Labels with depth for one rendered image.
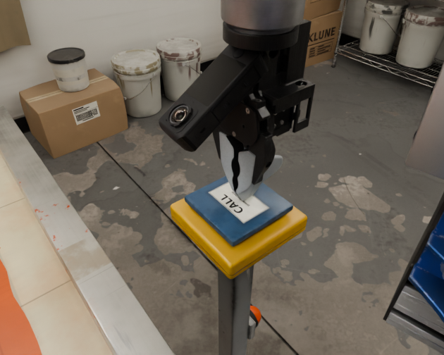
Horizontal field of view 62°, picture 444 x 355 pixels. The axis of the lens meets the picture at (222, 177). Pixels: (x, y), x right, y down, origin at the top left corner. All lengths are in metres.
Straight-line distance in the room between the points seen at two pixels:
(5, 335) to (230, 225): 0.25
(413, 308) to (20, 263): 0.41
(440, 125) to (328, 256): 1.46
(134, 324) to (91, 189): 1.75
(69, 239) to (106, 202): 1.55
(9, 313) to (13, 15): 2.11
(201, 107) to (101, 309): 0.20
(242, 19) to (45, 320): 0.33
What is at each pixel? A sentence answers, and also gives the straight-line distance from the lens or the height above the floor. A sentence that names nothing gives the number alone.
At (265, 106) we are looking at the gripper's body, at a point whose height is 1.11.
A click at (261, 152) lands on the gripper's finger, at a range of 0.39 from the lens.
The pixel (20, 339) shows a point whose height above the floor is 0.95.
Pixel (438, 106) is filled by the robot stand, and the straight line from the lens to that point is 0.28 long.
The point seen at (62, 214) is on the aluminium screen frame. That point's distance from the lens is 0.46.
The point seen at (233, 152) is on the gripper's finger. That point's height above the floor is 1.04.
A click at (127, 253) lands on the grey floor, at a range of 1.71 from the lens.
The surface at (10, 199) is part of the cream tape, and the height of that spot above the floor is 0.95.
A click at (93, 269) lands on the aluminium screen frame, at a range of 0.40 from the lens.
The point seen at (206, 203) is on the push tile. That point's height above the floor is 0.97.
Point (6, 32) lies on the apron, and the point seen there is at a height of 0.62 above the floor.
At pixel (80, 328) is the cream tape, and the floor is 0.95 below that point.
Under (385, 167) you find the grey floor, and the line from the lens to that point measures 2.30.
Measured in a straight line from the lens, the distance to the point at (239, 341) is 0.73.
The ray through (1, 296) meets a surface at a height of 0.95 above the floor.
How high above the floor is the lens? 1.29
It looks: 39 degrees down
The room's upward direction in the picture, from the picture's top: straight up
